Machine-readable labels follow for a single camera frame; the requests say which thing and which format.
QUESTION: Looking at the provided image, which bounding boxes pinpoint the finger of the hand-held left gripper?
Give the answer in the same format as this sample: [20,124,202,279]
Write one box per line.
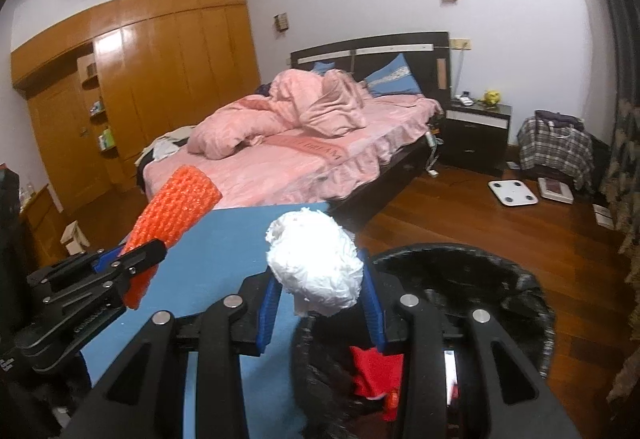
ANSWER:
[92,246,127,274]
[119,239,169,277]

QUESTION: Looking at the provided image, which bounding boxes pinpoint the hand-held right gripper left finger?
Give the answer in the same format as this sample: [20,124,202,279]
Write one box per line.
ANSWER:
[62,271,282,439]

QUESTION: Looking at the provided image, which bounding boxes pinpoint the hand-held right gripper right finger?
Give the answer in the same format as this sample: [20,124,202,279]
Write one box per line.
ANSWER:
[359,251,581,439]

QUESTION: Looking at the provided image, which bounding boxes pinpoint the red cloth pile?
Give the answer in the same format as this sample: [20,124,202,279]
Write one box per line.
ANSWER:
[350,346,404,401]

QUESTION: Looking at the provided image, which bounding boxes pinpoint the white tissue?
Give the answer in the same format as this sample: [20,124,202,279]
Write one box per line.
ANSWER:
[266,205,365,318]

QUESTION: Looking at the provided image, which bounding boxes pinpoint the bin with black liner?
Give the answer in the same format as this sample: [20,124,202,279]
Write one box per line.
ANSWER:
[290,243,557,439]

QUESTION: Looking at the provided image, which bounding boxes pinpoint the small wooden stool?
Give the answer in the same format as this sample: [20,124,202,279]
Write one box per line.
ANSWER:
[60,220,90,256]

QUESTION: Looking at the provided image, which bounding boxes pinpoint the wooden dresser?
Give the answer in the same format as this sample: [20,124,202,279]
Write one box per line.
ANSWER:
[19,184,68,270]

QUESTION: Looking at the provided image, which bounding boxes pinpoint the dark upright object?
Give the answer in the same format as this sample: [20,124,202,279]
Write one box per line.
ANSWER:
[0,163,22,270]

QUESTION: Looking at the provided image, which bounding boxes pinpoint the black and white clothes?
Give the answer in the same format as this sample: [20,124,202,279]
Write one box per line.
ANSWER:
[135,126,196,170]

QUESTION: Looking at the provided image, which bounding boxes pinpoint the bed with pink sheet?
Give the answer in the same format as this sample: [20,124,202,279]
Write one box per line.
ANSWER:
[142,94,443,214]

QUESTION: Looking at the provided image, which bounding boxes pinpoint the white bathroom scale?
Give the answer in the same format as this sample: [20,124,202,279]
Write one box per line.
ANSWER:
[489,179,539,206]

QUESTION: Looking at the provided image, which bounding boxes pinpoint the wooden wardrobe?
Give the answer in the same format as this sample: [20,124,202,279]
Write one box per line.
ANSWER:
[10,0,261,214]

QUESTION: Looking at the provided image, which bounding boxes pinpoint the pink duvet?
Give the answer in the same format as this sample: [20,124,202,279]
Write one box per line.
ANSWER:
[187,69,368,160]

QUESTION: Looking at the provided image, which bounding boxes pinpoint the dark nightstand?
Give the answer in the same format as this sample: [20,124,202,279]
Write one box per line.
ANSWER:
[442,101,513,177]

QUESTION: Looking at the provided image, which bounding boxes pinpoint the white scale with brown panel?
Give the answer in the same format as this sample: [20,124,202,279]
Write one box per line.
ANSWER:
[538,177,575,205]

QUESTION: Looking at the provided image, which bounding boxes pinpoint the large blue pillow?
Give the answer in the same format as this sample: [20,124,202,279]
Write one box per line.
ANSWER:
[362,54,423,97]

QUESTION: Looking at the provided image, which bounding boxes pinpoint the plaid bag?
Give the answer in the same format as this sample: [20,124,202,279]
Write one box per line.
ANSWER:
[517,110,593,190]

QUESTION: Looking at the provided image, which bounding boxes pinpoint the brown patterned curtain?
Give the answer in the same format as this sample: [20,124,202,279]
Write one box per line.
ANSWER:
[600,96,640,405]

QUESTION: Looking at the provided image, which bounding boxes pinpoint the dark headboard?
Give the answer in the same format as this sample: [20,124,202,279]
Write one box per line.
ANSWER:
[291,31,451,92]

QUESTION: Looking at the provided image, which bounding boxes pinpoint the grey curtain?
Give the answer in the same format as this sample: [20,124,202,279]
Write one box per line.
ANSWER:
[565,0,640,104]

